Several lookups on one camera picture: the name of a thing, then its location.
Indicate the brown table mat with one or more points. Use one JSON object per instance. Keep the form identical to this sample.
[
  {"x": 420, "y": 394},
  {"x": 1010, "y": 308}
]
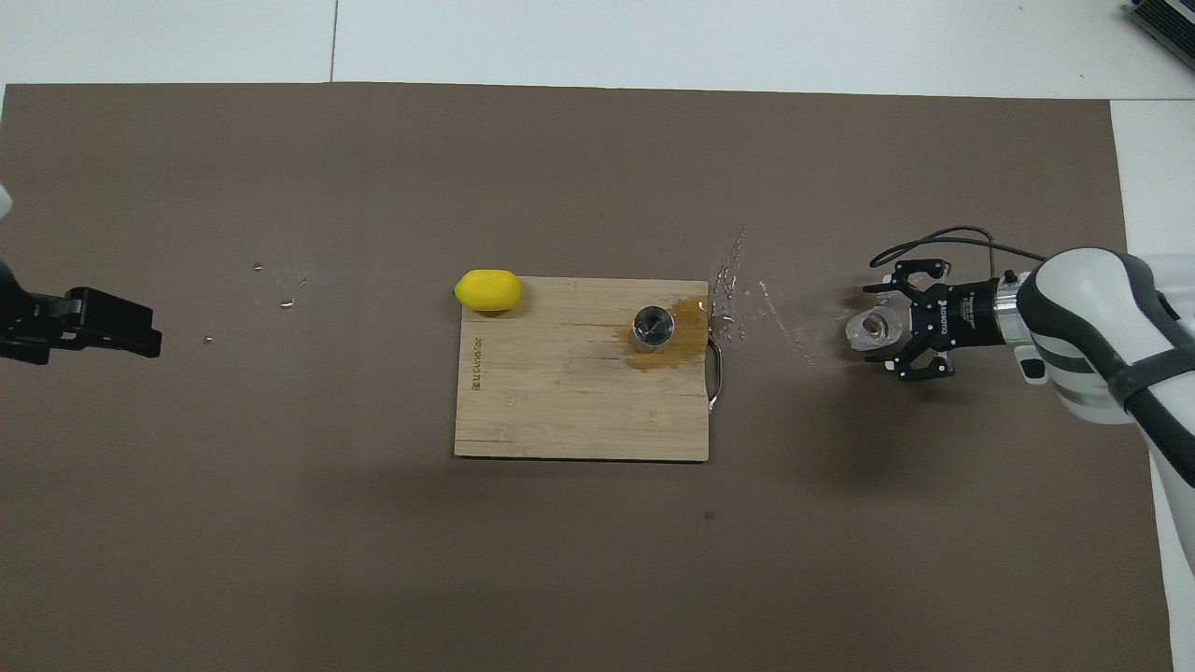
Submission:
[{"x": 280, "y": 513}]

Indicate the steel jigger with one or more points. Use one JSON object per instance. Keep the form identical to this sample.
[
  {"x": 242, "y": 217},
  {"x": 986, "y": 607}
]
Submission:
[{"x": 653, "y": 328}]

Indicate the yellow lemon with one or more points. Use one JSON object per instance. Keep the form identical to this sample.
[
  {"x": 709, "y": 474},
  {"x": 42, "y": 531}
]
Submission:
[{"x": 487, "y": 290}]

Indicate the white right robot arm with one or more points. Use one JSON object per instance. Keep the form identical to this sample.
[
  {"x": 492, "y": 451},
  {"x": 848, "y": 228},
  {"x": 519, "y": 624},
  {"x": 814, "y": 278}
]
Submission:
[{"x": 1083, "y": 308}]

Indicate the clear glass cup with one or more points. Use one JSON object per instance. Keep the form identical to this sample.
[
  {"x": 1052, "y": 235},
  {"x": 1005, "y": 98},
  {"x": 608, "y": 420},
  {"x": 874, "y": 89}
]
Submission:
[{"x": 873, "y": 328}]

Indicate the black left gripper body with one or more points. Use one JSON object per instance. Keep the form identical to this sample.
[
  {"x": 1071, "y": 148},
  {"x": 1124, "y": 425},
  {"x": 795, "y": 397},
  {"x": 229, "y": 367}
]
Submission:
[{"x": 23, "y": 322}]

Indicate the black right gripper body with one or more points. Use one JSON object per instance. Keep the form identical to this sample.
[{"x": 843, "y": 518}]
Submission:
[{"x": 962, "y": 315}]

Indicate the grey striped device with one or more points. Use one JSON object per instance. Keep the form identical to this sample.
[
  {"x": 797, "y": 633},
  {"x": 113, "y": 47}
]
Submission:
[{"x": 1172, "y": 23}]

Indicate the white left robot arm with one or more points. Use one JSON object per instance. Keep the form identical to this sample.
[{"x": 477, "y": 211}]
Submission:
[{"x": 4, "y": 201}]

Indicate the wooden cutting board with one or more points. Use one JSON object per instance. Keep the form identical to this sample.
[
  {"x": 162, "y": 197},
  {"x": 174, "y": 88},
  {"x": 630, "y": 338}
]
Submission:
[{"x": 541, "y": 392}]

